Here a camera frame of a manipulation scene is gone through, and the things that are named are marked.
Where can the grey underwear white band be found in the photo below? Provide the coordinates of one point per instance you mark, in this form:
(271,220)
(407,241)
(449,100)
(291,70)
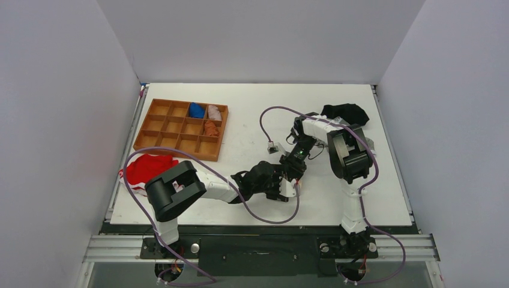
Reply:
(367,140)

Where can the wooden compartment tray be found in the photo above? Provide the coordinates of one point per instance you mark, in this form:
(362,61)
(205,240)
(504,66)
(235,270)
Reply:
(167,124)

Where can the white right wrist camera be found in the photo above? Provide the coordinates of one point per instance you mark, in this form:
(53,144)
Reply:
(275,147)

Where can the blue rolled underwear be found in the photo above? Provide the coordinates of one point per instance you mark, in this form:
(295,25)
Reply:
(196,111)

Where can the aluminium table edge rail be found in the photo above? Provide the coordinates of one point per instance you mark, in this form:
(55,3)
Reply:
(126,148)

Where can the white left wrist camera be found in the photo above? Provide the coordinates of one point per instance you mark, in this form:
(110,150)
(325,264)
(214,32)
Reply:
(288,189)

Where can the orange-brown rolled underwear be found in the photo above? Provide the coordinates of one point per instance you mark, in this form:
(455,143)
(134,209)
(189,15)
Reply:
(210,129)

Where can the black underwear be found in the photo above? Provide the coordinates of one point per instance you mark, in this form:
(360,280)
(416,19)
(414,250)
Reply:
(351,113)

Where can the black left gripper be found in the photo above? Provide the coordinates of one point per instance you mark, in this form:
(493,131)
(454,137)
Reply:
(275,194)

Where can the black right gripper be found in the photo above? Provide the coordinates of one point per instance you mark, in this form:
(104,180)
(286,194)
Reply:
(293,164)

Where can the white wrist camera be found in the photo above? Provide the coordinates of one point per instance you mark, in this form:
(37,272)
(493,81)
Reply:
(288,189)
(275,147)

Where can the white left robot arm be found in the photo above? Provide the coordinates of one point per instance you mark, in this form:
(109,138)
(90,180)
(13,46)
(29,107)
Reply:
(175,190)

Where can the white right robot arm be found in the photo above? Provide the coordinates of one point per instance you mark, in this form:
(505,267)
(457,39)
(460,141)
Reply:
(349,160)

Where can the red underwear white band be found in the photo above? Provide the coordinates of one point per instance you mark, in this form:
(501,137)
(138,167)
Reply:
(144,168)

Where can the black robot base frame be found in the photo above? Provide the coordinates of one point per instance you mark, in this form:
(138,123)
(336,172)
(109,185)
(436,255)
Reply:
(258,251)

